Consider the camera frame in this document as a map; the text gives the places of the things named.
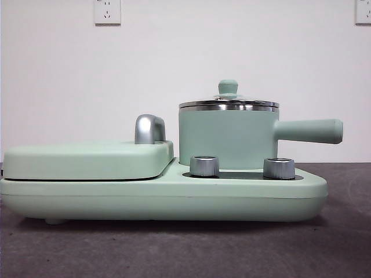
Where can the silver control knob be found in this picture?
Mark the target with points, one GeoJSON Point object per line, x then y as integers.
{"type": "Point", "coordinates": [278, 168]}
{"type": "Point", "coordinates": [204, 166]}

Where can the glass lid with green knob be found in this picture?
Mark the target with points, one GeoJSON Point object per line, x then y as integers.
{"type": "Point", "coordinates": [228, 87]}

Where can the mint green griddle cover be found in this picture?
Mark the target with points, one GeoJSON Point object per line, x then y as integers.
{"type": "Point", "coordinates": [81, 160]}

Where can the white wall socket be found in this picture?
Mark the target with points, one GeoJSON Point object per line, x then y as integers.
{"type": "Point", "coordinates": [363, 11]}
{"type": "Point", "coordinates": [106, 13]}

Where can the mint green breakfast machine base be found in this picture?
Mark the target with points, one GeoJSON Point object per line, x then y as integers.
{"type": "Point", "coordinates": [87, 199]}

